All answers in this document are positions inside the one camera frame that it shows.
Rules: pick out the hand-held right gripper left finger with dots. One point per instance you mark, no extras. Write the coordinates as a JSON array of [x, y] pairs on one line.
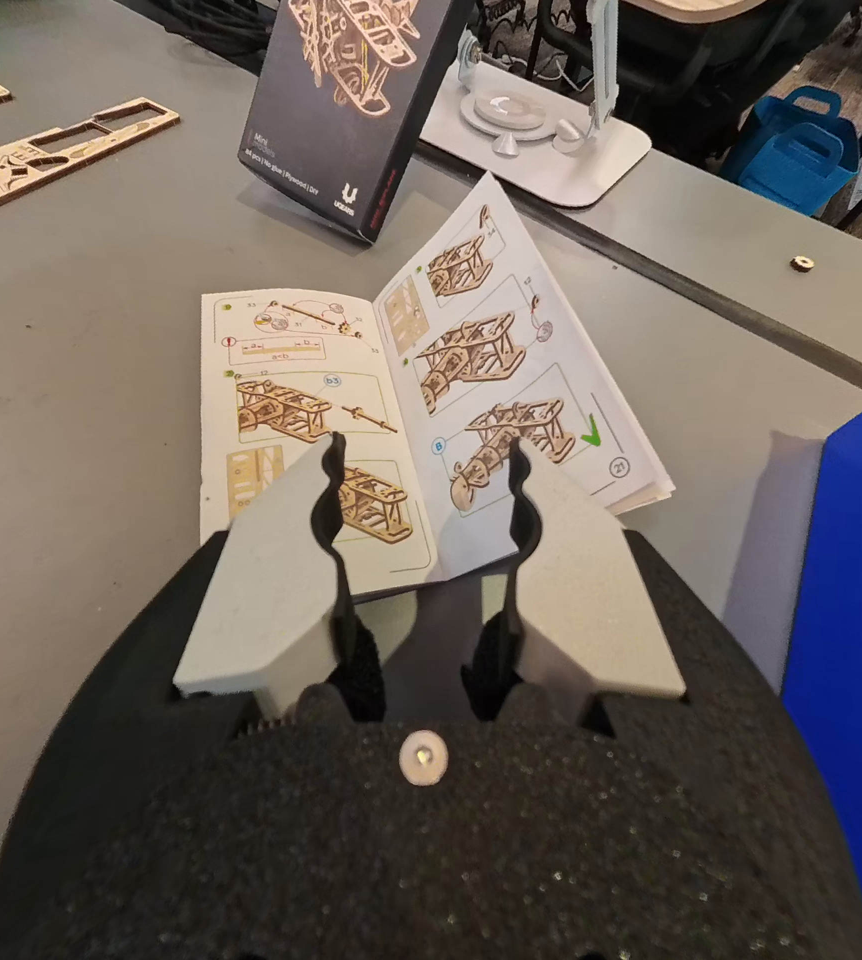
[[266, 600]]

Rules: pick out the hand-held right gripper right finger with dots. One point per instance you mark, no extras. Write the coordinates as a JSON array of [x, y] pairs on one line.
[[588, 600]]

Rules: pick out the paper instruction booklet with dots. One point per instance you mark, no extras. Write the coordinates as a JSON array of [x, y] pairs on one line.
[[288, 480]]

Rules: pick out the grey desk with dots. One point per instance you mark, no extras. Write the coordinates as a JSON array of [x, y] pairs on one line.
[[101, 337]]

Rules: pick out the white desk lamp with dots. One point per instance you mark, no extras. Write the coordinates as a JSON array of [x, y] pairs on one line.
[[596, 169]]

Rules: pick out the blue plastic bin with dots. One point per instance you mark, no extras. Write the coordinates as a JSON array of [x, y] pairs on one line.
[[858, 600]]

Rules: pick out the small wooden wheel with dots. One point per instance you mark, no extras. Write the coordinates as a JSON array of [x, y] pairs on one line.
[[801, 263]]

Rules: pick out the dark model kit box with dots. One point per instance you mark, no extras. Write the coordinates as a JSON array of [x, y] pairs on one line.
[[311, 150]]

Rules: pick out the small white cone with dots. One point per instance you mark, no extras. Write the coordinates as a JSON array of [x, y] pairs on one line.
[[572, 136], [509, 145]]

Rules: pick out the blue tote bag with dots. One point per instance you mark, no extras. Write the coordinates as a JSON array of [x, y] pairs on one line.
[[791, 157]]

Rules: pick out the light wooden tabletop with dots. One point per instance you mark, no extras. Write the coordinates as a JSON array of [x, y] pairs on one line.
[[693, 7]]

